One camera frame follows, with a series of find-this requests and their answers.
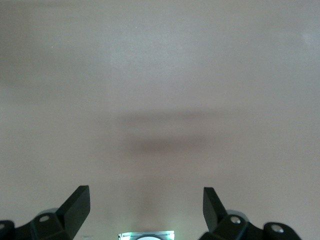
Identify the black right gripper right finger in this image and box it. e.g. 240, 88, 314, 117
199, 186, 301, 240

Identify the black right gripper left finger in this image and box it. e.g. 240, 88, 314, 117
0, 185, 91, 240

